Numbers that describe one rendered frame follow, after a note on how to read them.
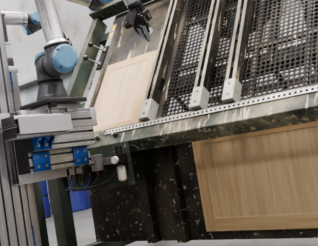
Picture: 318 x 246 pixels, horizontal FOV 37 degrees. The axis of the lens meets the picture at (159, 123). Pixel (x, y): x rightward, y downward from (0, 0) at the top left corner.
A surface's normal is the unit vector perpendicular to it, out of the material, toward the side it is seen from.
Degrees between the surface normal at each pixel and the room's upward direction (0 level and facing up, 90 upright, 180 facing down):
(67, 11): 90
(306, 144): 90
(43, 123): 90
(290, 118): 146
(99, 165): 90
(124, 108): 56
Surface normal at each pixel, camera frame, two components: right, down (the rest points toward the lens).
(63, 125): 0.76, -0.16
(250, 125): -0.21, 0.84
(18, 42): -0.63, 0.06
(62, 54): 0.62, -0.01
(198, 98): -0.58, -0.51
